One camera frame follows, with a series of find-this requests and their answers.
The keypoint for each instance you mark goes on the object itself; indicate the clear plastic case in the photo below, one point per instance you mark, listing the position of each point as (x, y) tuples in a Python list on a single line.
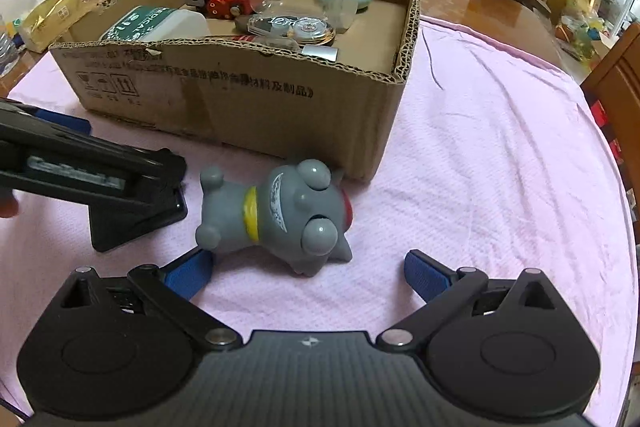
[(270, 26)]

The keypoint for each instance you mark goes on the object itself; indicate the gold foil bag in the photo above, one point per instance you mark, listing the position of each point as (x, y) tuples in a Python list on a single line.
[(55, 14)]

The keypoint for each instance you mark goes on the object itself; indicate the pink cloth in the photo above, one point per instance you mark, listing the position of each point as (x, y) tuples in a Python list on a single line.
[(475, 157)]

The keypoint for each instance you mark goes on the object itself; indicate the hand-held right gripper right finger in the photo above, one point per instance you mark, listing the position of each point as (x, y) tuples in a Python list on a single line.
[(427, 274)]

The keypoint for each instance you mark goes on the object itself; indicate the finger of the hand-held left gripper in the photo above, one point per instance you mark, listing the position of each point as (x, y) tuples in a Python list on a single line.
[(145, 177), (62, 122)]

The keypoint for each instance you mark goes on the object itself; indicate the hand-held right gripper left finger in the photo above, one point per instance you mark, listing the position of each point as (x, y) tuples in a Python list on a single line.
[(187, 274)]

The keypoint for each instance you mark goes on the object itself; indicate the yellow plastic bag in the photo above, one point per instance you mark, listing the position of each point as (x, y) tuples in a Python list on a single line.
[(580, 14)]

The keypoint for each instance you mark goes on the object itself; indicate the clear round disc item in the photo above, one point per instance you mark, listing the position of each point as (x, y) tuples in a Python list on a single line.
[(312, 29)]

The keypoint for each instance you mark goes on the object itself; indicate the white and green packet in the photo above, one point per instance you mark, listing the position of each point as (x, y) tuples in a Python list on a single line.
[(150, 24)]

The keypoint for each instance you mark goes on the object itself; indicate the cardboard box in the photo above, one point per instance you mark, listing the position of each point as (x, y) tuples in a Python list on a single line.
[(225, 107)]

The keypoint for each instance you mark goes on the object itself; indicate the person's left hand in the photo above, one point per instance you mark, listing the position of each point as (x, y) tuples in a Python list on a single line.
[(7, 206)]

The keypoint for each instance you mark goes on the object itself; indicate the grey toy figure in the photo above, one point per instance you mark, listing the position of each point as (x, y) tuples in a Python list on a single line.
[(280, 219)]

